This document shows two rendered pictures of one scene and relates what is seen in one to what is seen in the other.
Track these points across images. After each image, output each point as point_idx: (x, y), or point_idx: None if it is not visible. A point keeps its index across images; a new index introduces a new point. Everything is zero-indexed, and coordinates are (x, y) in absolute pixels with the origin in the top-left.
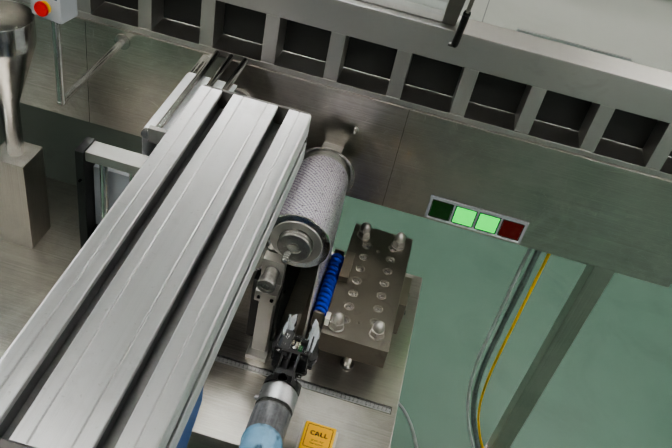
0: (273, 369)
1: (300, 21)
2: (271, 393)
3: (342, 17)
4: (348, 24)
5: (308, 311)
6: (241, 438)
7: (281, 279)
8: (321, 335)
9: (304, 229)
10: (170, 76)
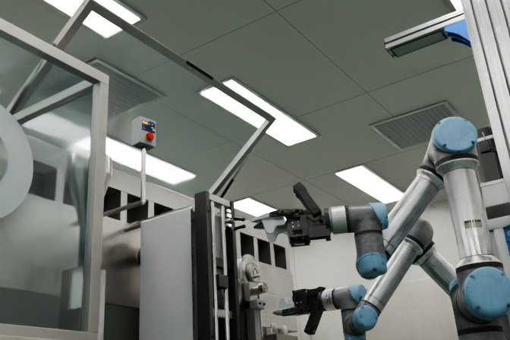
0: (306, 309)
1: (162, 203)
2: (332, 288)
3: (176, 200)
4: (178, 204)
5: (261, 330)
6: (351, 293)
7: (256, 296)
8: (277, 336)
9: (252, 262)
10: (108, 244)
